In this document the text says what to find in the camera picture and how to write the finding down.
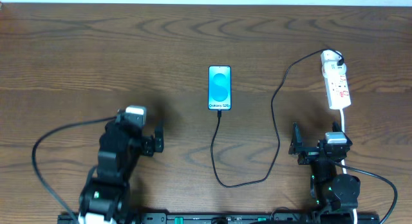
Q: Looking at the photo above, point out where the black USB charging cable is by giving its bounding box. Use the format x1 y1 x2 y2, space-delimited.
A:
210 48 345 189

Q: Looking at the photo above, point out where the blue Galaxy smartphone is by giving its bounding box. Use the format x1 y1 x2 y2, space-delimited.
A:
208 66 232 111

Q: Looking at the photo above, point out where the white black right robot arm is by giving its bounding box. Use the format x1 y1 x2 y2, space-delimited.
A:
288 122 361 224

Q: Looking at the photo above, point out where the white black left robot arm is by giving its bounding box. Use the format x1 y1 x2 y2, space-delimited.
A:
77 106 164 224

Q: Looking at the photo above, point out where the white USB charger plug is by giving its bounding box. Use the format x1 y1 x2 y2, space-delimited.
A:
322 61 347 78

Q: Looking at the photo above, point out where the white power strip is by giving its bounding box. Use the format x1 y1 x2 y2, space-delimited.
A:
321 50 351 110

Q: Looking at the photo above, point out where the white power strip cord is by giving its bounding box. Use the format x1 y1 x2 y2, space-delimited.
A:
339 108 359 224

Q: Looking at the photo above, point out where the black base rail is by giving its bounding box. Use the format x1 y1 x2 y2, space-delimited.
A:
57 210 380 224

